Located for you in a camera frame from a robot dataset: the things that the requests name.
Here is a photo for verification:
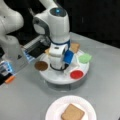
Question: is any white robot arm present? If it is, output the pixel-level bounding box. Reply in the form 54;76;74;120
33;0;71;70

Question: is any red tomato slice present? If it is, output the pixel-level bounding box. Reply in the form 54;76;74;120
70;70;84;79

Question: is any grey metal frame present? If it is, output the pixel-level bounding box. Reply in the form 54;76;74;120
23;36;50;53

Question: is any green lettuce piece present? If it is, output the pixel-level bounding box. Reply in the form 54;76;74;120
78;53;92;64

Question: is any brown meat patty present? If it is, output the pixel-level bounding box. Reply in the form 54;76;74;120
35;61;48;71

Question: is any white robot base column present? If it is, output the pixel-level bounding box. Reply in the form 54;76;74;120
0;3;27;67

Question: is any white round divided tray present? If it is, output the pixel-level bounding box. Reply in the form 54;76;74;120
40;50;89;85

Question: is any toast bread slice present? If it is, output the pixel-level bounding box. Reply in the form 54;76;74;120
70;43;80;53
61;104;85;120

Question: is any orange small object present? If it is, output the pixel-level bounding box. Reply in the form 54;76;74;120
5;76;15;84

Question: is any white paper plate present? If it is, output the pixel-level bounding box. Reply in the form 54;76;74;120
45;95;97;120

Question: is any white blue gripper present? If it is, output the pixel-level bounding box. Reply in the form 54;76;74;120
49;44;74;71

